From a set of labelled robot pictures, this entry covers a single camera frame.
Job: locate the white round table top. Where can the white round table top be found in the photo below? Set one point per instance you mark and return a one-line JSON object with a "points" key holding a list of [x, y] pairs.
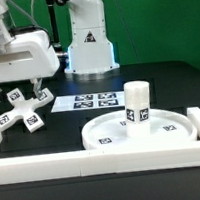
{"points": [[151, 127]]}

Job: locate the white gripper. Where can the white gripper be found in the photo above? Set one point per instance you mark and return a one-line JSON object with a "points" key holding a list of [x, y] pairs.
{"points": [[28, 57]]}

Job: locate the white cross-shaped table base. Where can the white cross-shaped table base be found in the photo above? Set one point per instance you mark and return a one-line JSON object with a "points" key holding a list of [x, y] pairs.
{"points": [[24, 109]]}

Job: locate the black camera pole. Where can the black camera pole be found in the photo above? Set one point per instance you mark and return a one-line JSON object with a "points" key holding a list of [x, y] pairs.
{"points": [[53, 20]]}

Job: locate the white U-shaped fence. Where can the white U-shaped fence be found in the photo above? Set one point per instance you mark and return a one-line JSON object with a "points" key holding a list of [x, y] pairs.
{"points": [[103, 161]]}

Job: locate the white marker sheet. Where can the white marker sheet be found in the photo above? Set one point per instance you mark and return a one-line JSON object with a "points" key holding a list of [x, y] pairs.
{"points": [[88, 101]]}

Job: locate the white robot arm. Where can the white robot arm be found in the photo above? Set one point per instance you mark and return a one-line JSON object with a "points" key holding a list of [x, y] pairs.
{"points": [[90, 54]]}

